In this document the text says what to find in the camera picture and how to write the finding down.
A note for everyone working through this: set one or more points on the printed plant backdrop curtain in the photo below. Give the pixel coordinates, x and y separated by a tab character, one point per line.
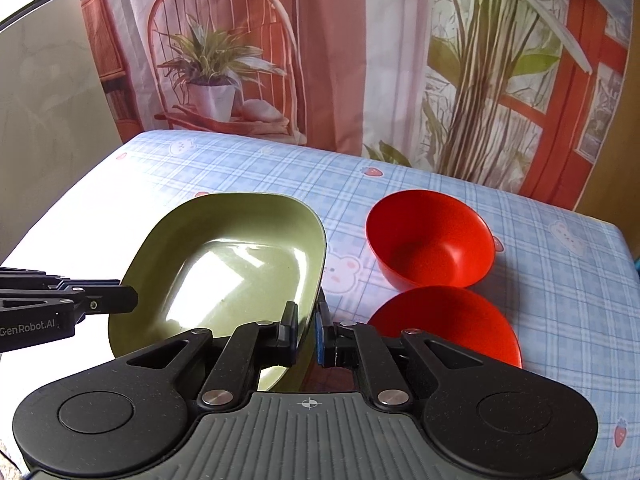
350	60

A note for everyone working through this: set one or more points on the blue plaid tablecloth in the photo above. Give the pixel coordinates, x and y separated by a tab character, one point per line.
250	170

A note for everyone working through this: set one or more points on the red bowl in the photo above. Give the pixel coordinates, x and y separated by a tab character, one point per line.
450	315
430	240

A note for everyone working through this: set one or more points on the green plate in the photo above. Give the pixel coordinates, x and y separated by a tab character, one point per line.
225	270

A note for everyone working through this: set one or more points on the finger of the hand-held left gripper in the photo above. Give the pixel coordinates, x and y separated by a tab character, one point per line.
75	279
112	300

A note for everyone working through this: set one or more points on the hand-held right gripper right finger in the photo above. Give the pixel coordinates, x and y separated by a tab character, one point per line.
320	341

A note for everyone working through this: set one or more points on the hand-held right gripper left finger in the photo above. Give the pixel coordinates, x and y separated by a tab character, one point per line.
295	331

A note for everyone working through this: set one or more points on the brown wooden panel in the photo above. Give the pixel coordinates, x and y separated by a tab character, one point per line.
615	170

